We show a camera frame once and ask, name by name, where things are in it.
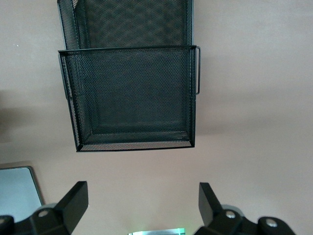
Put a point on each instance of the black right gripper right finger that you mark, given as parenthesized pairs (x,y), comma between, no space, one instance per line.
(210,205)

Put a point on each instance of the silver closed laptop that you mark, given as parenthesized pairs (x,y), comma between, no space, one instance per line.
(17,188)

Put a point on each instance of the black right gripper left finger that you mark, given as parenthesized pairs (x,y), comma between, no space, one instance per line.
(71,208)

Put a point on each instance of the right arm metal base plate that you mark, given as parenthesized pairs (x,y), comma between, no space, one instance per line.
(159,231)

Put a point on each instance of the black mesh two-tier tray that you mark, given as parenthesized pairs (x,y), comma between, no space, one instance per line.
(132,98)

